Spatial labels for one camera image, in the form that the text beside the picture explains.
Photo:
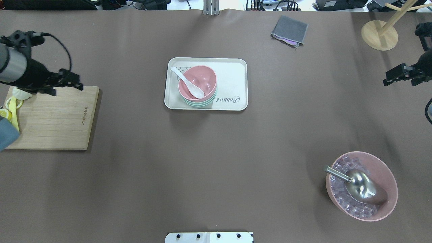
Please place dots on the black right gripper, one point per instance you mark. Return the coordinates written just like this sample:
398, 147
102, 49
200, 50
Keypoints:
424, 64

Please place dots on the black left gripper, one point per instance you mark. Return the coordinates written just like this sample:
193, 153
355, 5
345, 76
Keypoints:
35, 75

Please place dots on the white ceramic spoon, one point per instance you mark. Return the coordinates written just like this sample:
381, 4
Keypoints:
193, 89

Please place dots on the small pink bowl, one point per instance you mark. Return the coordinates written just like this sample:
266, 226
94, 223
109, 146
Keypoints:
203, 77

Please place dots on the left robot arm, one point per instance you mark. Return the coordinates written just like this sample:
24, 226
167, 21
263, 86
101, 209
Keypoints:
13, 66

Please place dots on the large pink bowl with ice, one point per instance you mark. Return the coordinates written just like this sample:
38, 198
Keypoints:
379, 172

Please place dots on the wooden mug tree stand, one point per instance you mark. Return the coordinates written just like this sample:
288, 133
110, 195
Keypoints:
381, 35

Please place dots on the bamboo cutting board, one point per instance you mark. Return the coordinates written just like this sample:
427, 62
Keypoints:
60, 122

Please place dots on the black tray holder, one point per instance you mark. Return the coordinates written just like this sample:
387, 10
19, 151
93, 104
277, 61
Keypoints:
424, 32

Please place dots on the toy lemon slice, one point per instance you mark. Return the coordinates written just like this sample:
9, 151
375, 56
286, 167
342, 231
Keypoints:
18, 103

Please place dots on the yellow plastic knife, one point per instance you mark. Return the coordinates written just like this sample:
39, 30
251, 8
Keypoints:
13, 109

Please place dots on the toy lemon half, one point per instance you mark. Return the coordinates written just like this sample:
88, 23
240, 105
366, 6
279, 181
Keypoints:
6, 114

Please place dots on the grey folded cloth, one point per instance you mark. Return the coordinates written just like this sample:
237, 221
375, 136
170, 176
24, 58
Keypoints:
290, 31

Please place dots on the metal ice scoop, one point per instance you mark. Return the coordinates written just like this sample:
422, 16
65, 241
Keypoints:
362, 188

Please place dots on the green stacked bowls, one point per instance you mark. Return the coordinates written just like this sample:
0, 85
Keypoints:
200, 104

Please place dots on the cream rectangular serving tray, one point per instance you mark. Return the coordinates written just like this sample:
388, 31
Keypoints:
231, 73

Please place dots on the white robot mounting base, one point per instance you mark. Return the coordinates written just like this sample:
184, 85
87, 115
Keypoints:
210, 237

